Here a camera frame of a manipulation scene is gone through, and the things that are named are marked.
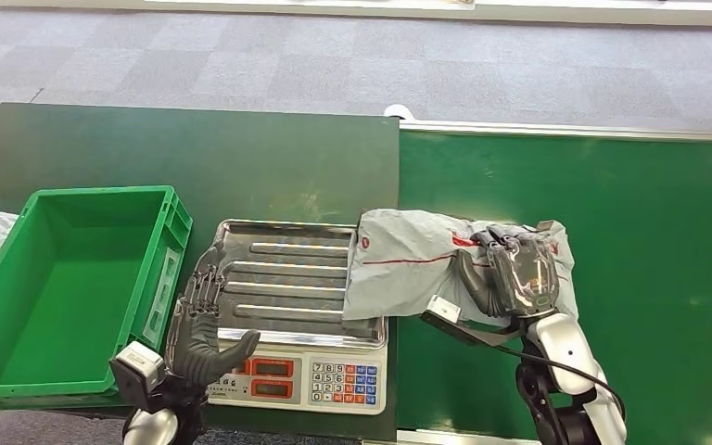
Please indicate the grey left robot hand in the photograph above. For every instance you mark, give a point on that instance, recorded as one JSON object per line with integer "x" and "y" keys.
{"x": 199, "y": 350}

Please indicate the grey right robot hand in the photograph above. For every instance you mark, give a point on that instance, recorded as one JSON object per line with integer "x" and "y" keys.
{"x": 516, "y": 276}

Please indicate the grey plastic mailer package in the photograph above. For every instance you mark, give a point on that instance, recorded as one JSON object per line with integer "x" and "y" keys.
{"x": 405, "y": 264}

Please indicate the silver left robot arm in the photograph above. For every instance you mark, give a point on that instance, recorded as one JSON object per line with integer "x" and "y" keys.
{"x": 159, "y": 424}

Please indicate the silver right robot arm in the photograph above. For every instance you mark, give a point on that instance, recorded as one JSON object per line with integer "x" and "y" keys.
{"x": 568, "y": 368}

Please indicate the white round conveyor end cap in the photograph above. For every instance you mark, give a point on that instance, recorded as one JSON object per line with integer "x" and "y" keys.
{"x": 399, "y": 112}

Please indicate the white electronic scale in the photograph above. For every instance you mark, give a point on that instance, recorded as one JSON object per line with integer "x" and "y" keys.
{"x": 297, "y": 378}

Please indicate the steel scale tray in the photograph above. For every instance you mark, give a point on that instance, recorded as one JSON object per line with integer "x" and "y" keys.
{"x": 288, "y": 276}

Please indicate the green plastic crate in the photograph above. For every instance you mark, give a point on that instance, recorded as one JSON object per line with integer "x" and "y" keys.
{"x": 67, "y": 295}

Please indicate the dark green table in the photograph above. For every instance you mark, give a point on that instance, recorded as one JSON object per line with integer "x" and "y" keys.
{"x": 208, "y": 160}

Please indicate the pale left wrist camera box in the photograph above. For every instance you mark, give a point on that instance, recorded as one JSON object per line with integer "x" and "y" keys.
{"x": 138, "y": 371}

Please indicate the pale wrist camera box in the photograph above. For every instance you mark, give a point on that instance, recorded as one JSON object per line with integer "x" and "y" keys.
{"x": 138, "y": 371}
{"x": 442, "y": 310}

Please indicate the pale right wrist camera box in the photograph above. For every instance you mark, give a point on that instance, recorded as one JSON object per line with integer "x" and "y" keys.
{"x": 442, "y": 310}

